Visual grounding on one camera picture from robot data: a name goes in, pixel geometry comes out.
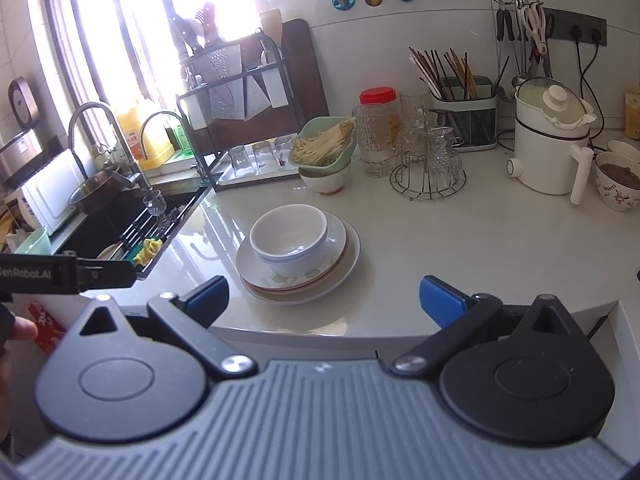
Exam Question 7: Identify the steel pot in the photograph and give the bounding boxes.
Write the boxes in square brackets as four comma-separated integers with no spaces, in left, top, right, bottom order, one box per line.
[69,165,124,215]

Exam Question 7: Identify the clear glass cup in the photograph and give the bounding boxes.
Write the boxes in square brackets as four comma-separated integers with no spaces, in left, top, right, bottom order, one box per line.
[400,110,431,162]

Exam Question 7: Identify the large rose print plate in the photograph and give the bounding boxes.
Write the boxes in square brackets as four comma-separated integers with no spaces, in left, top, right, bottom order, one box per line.
[242,219,362,306]

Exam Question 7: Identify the window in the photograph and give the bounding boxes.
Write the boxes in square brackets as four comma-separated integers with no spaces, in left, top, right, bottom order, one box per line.
[40,0,193,128]

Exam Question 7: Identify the glass pot lid white knob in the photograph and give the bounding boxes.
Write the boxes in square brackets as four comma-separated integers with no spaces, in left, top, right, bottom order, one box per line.
[517,77,591,124]

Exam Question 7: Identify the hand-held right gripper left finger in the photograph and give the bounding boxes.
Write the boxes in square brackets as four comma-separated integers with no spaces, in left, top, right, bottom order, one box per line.
[64,276,260,381]

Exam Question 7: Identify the black sink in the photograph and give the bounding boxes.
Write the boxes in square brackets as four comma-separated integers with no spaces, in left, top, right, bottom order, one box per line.
[52,185,211,281]

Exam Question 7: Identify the red plastic bag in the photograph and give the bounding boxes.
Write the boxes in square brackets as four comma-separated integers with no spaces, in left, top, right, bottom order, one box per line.
[30,304,66,356]

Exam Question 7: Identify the metal ladle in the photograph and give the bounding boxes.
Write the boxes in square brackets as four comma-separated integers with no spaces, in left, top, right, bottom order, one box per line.
[511,10,529,89]

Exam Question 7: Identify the green bowl with noodles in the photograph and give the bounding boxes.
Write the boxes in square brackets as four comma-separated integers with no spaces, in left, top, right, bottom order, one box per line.
[287,116,359,169]

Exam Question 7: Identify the white countertop appliance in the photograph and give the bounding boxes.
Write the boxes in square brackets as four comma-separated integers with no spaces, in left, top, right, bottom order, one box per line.
[5,149,84,234]

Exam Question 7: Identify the textured glass cup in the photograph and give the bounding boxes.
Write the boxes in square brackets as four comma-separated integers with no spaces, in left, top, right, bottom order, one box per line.
[430,127,464,189]

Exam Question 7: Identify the tall chrome faucet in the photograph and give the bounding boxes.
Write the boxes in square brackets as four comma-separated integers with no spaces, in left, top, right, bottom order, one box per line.
[67,101,146,192]

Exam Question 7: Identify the black roll-up drain rack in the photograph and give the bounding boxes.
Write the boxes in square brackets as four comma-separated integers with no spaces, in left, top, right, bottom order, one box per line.
[117,197,201,247]

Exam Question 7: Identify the clear drinking glass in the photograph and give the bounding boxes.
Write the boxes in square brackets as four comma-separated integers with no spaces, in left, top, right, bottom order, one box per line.
[229,146,251,176]
[274,136,296,166]
[251,141,274,171]

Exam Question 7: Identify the dark wall power strip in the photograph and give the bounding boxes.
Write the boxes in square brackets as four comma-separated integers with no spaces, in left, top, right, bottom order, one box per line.
[542,7,608,47]

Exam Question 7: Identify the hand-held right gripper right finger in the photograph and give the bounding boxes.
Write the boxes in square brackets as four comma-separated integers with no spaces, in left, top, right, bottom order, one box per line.
[391,275,592,376]

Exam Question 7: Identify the yellow paper packet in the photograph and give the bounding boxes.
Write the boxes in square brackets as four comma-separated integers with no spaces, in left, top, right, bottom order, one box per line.
[622,87,640,139]

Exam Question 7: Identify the black power cable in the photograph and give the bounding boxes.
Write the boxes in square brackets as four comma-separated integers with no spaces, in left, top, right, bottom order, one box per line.
[589,27,606,111]
[569,25,607,137]

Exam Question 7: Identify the yellow sponge cloth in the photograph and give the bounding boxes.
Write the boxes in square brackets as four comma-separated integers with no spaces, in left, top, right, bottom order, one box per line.
[132,238,164,267]

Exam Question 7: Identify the brown wooden cutting board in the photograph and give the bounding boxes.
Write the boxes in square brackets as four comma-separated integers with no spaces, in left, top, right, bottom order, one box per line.
[280,19,331,127]

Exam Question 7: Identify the person's left hand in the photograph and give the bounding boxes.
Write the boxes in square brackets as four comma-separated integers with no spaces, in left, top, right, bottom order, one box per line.
[11,316,39,342]

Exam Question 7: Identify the black handled utensil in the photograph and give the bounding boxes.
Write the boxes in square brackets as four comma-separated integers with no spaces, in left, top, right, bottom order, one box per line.
[496,7,516,44]

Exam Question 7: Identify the gold rim white plate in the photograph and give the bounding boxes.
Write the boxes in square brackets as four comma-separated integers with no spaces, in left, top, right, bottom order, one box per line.
[235,209,349,291]

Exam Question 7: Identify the yellow oil bottle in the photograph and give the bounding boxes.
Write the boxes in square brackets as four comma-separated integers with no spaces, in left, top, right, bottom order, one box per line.
[116,100,174,171]

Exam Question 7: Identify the black kitchen rack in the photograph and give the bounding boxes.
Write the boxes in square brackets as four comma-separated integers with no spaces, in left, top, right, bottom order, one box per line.
[175,30,292,189]

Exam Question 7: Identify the small white bowl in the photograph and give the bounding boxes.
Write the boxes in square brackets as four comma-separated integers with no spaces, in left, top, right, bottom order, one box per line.
[607,140,640,164]

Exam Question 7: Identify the bundle of chopsticks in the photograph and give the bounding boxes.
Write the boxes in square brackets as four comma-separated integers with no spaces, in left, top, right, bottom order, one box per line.
[408,47,481,102]

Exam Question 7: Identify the green chopstick holder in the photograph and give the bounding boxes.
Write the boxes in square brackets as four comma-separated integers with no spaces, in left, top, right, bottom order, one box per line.
[431,76,499,153]

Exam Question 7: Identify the hammered steel cleaver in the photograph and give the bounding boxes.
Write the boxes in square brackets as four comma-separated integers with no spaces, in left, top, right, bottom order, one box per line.
[207,45,246,122]

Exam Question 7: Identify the metal tray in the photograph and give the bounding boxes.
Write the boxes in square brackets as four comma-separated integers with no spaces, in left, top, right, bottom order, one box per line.
[217,152,301,187]

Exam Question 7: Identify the enoki mushroom bundle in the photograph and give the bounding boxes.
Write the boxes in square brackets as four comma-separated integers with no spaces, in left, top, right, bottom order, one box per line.
[291,119,357,166]

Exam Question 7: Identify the small chrome faucet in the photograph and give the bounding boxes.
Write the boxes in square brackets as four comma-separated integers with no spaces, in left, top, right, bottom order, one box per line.
[139,111,186,162]

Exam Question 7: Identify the wine glass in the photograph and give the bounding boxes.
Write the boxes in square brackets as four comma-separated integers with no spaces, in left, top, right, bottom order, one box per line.
[143,190,167,221]

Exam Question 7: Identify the wire cup rack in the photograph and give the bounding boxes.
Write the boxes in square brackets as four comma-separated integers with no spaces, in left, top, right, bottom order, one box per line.
[389,107,467,202]

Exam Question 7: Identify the red lid plastic jar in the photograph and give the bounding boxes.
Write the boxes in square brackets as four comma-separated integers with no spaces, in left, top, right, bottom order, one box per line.
[359,88,401,142]

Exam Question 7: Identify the white bowl red foot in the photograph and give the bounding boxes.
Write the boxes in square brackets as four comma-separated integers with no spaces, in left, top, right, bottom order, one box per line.
[299,160,354,196]

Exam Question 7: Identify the white electric cooking pot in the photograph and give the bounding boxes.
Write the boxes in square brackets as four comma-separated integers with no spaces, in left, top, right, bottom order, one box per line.
[506,77,599,205]

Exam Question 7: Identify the white ceramic bowl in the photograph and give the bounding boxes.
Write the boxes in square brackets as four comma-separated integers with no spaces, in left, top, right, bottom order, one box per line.
[249,204,330,264]

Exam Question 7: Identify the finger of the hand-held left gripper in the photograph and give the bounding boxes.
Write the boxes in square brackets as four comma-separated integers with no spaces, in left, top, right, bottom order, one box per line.
[78,258,137,291]

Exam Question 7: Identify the floral print bowl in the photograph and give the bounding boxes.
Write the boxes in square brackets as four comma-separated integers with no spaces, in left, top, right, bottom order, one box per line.
[595,151,640,213]

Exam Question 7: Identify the green plastic container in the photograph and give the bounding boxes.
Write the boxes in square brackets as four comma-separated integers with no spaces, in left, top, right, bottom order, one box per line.
[14,226,54,256]

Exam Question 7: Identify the green bottle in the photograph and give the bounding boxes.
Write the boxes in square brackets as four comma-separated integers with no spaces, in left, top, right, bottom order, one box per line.
[172,122,194,157]

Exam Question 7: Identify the steel rice cooker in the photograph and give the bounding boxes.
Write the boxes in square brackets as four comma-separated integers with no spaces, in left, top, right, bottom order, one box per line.
[0,130,46,181]

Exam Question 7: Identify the round brown wall clock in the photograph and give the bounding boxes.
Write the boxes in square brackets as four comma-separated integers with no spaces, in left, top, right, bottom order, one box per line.
[9,76,39,121]

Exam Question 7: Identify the tall clear glass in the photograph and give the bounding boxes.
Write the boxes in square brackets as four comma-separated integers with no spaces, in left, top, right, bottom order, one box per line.
[399,88,431,122]
[351,104,394,179]

